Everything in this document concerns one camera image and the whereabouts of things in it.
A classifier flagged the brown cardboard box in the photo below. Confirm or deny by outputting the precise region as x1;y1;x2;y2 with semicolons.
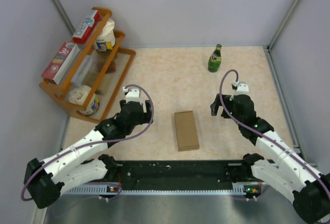
174;111;200;151

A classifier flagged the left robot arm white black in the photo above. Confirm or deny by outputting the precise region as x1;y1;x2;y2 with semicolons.
21;100;154;209

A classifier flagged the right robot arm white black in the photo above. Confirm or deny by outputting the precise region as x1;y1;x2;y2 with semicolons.
210;94;329;223

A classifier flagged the red white box lower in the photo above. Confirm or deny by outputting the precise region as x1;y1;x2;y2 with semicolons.
41;42;80;85

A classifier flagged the red white box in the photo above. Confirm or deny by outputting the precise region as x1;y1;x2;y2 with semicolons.
72;9;101;44
41;42;80;85

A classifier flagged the red white box upper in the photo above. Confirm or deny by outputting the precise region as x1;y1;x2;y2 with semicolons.
72;9;101;44

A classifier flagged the green glass bottle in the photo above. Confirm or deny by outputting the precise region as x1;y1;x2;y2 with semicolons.
208;44;222;73

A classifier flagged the white paper bag lower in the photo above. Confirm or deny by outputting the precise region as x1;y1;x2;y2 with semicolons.
69;85;100;116

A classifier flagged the white paper bag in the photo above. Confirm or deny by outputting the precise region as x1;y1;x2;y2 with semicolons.
69;85;100;116
93;19;116;51

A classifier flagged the orange wooden shelf rack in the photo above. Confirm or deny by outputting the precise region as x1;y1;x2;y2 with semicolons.
39;7;136;123

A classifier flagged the white paper bag upper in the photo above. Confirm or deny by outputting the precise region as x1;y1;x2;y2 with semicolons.
93;19;116;51

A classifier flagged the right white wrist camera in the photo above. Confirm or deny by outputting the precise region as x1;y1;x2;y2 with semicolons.
232;81;250;96

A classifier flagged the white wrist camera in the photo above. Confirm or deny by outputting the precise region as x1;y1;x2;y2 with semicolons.
123;87;141;103
232;81;250;96

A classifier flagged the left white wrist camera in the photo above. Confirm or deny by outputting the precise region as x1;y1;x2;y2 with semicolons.
123;87;141;103

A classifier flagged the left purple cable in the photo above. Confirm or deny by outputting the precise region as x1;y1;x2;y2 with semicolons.
20;84;155;201

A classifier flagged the purple cable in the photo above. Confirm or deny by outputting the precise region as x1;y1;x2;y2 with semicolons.
219;69;330;223
20;84;155;201

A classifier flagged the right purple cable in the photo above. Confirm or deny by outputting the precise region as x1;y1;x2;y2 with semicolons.
219;69;330;223

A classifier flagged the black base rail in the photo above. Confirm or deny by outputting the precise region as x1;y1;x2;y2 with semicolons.
94;160;259;191

